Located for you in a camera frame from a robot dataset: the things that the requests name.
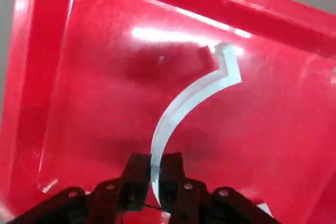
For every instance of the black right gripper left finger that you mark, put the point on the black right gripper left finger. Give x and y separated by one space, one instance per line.
131 182

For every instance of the red plastic tray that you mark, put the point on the red plastic tray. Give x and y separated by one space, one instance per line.
92 77

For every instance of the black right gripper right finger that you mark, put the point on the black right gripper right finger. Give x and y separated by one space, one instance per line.
183 197

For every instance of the large white pipe clamp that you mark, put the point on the large white pipe clamp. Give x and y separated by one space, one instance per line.
183 98

